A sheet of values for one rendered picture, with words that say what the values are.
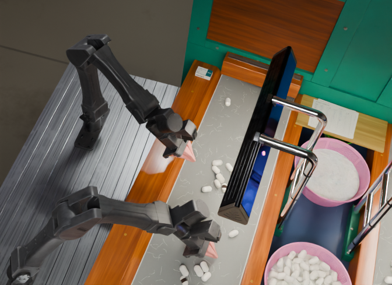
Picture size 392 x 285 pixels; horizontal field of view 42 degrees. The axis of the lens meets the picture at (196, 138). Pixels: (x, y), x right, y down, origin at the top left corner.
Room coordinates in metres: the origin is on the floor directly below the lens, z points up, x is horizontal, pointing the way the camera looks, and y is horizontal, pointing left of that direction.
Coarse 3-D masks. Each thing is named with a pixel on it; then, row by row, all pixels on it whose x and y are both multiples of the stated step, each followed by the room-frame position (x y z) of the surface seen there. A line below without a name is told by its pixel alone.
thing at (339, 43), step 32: (224, 0) 1.46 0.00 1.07; (256, 0) 1.44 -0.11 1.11; (288, 0) 1.43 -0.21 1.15; (320, 0) 1.41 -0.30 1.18; (352, 0) 1.38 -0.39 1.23; (384, 0) 1.38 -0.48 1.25; (192, 32) 1.46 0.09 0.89; (224, 32) 1.46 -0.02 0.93; (256, 32) 1.44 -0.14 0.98; (288, 32) 1.42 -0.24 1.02; (320, 32) 1.40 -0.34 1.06; (352, 32) 1.37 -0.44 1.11; (384, 32) 1.37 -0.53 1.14; (320, 64) 1.38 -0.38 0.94; (352, 64) 1.38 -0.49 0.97; (384, 64) 1.36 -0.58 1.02; (384, 96) 1.34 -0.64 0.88
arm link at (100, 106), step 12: (96, 48) 1.11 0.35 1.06; (84, 72) 1.07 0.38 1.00; (96, 72) 1.10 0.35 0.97; (84, 84) 1.08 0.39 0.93; (96, 84) 1.09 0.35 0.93; (84, 96) 1.08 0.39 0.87; (96, 96) 1.08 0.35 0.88; (84, 108) 1.07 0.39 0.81; (96, 108) 1.06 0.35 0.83; (96, 120) 1.05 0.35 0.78
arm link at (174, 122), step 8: (136, 112) 0.96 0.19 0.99; (152, 112) 0.99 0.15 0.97; (160, 112) 0.96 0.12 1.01; (168, 112) 0.95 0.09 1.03; (136, 120) 0.96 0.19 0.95; (144, 120) 0.95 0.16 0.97; (160, 120) 0.94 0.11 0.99; (168, 120) 0.93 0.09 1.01; (176, 120) 0.95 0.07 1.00; (160, 128) 0.93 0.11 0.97; (168, 128) 0.92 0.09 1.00; (176, 128) 0.93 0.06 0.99
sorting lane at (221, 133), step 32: (224, 96) 1.32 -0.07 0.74; (256, 96) 1.35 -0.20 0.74; (288, 96) 1.38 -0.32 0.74; (224, 128) 1.16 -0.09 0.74; (224, 160) 1.02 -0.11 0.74; (192, 192) 0.87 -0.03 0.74; (224, 192) 0.90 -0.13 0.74; (224, 224) 0.78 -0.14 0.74; (256, 224) 0.80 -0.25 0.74; (160, 256) 0.63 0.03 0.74; (192, 256) 0.65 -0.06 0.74; (224, 256) 0.67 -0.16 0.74
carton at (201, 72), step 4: (200, 68) 1.39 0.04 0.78; (204, 68) 1.40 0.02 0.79; (196, 72) 1.37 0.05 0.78; (200, 72) 1.37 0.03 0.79; (204, 72) 1.37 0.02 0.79; (208, 72) 1.38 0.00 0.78; (212, 72) 1.39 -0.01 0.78; (200, 76) 1.36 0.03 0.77; (204, 76) 1.36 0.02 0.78; (208, 76) 1.36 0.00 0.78
